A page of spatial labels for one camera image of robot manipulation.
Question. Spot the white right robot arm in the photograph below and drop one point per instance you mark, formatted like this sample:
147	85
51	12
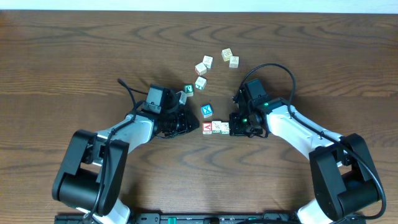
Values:
346	184

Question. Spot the green letter wooden block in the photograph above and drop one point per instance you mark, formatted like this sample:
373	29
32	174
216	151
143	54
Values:
188	89

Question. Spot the plain engraved wooden block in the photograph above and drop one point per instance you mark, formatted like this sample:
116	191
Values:
208	61

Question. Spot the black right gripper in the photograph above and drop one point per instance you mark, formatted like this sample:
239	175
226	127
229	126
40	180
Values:
236	129

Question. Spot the green edged wooden block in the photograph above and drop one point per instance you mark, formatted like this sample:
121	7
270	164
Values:
200	83

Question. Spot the red A wooden block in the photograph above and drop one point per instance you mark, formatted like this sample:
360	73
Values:
207	128

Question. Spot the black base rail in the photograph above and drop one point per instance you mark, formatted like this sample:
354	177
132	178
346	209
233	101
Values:
155	218

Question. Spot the pale engraved wooden block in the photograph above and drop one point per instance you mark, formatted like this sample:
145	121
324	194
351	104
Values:
234	62

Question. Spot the engraved number wooden block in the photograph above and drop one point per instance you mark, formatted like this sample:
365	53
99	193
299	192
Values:
216	126

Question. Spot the tan engraved wooden block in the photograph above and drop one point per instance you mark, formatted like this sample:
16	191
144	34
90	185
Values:
226	54

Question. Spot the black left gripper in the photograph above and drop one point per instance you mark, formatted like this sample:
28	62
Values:
192	122

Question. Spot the red M wooden block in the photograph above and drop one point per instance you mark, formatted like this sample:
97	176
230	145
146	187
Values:
200	69

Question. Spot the blue X wooden block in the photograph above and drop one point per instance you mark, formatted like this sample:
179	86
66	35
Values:
207	111

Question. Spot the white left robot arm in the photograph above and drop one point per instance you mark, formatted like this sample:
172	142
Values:
90	176

